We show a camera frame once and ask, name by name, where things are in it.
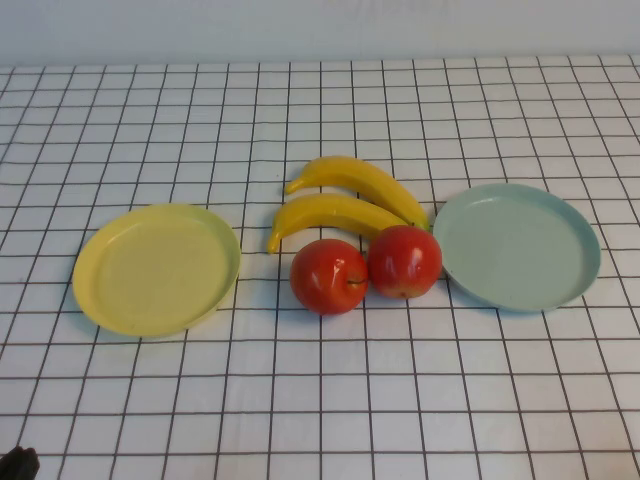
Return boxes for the yellow plastic banana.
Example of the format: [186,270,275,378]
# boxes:
[266,193,409,255]
[284,155,431,232]

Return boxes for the red apple with dark stem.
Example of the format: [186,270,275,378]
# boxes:
[289,238,370,316]

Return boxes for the red apple with yellow patch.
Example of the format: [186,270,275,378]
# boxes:
[367,224,444,300]

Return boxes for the yellow round plate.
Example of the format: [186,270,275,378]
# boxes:
[72,202,243,339]

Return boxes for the light blue round plate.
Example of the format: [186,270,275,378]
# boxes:
[432,182,603,315]

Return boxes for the white grid tablecloth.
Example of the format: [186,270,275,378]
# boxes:
[0,55,640,480]

